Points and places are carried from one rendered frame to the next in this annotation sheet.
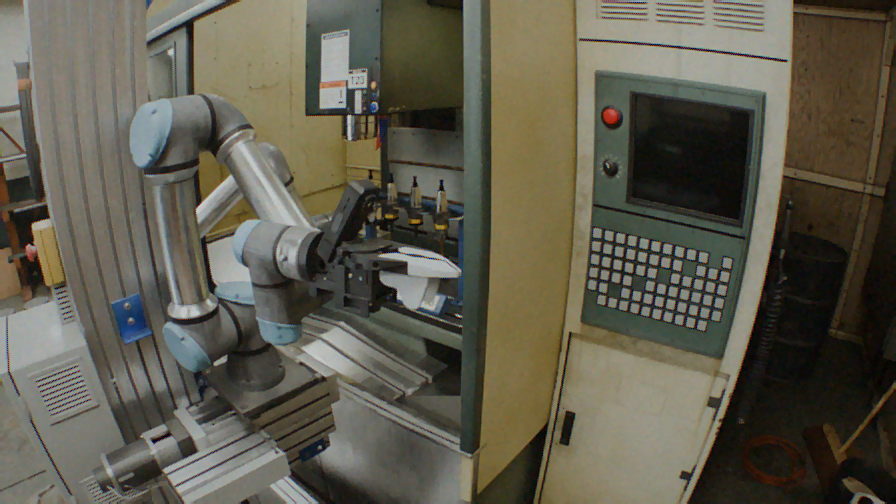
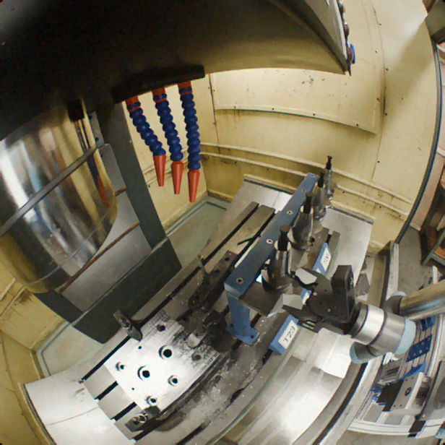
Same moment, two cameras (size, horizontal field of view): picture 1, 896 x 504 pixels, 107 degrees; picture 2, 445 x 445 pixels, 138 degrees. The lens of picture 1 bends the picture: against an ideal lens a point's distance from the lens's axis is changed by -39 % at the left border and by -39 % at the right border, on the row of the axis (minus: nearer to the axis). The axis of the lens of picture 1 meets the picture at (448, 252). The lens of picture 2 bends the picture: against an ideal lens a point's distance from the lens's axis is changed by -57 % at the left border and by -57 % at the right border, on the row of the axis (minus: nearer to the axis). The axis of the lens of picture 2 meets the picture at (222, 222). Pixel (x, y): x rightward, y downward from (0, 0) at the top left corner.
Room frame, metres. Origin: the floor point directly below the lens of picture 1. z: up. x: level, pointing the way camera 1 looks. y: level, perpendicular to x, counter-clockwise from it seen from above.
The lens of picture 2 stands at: (1.90, 0.48, 1.52)
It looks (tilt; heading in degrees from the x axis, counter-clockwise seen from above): 41 degrees down; 277
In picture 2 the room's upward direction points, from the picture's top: 9 degrees counter-clockwise
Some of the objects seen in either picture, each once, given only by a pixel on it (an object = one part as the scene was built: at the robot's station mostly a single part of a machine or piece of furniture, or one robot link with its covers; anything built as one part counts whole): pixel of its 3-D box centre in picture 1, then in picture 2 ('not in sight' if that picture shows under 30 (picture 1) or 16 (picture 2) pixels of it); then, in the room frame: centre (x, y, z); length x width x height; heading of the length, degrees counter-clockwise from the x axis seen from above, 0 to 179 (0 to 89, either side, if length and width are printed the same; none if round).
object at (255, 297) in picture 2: not in sight; (263, 299); (1.87, 0.33, 1.21); 0.07 x 0.05 x 0.01; 143
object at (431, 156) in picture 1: (426, 180); (84, 240); (2.44, 0.10, 1.16); 0.48 x 0.05 x 0.51; 53
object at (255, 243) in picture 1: (268, 248); not in sight; (0.68, 0.27, 1.43); 0.11 x 0.08 x 0.09; 65
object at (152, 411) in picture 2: not in sight; (146, 418); (2.17, 0.63, 0.97); 0.13 x 0.03 x 0.15; 53
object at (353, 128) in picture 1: (359, 124); (37, 193); (2.09, 0.37, 1.48); 0.16 x 0.16 x 0.12
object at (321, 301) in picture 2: not in sight; (331, 311); (1.73, 0.36, 1.17); 0.12 x 0.08 x 0.09; 143
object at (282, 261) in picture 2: not in sight; (280, 258); (1.83, 0.28, 1.26); 0.04 x 0.04 x 0.07
